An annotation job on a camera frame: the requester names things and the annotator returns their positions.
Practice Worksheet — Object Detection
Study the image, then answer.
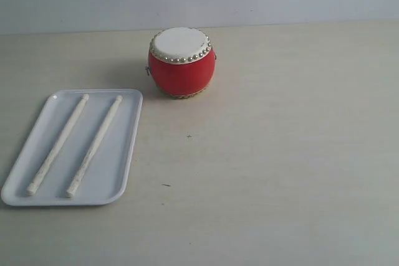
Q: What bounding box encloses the wooden drumstick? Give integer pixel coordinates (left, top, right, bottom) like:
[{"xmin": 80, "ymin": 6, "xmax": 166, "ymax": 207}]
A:
[
  {"xmin": 65, "ymin": 95, "xmax": 123, "ymax": 198},
  {"xmin": 26, "ymin": 93, "xmax": 89, "ymax": 196}
]

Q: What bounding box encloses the small red drum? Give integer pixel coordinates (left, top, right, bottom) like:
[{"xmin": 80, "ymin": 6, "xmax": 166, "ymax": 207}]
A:
[{"xmin": 147, "ymin": 27, "xmax": 216, "ymax": 98}]

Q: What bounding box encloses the white rectangular plastic tray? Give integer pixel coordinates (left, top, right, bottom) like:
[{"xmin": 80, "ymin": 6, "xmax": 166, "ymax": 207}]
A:
[{"xmin": 1, "ymin": 88, "xmax": 143, "ymax": 207}]

